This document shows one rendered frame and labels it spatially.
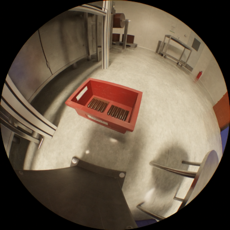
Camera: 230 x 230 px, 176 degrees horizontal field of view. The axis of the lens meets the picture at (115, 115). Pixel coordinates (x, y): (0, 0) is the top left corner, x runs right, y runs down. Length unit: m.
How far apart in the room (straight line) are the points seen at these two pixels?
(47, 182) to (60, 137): 0.31
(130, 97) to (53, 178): 0.41
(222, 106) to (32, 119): 2.73
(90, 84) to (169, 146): 0.56
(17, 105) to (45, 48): 0.49
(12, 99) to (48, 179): 0.26
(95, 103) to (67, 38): 0.68
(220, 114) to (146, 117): 2.16
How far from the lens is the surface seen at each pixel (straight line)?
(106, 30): 0.75
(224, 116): 2.31
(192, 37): 4.73
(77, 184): 0.20
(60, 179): 0.20
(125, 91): 0.37
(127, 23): 1.90
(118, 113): 0.38
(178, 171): 0.28
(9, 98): 0.33
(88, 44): 1.04
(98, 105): 0.42
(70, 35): 0.88
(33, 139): 0.51
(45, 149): 0.50
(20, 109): 0.34
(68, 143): 0.40
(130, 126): 0.25
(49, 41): 0.74
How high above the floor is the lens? 0.34
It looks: 59 degrees down
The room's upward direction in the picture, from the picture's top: 6 degrees clockwise
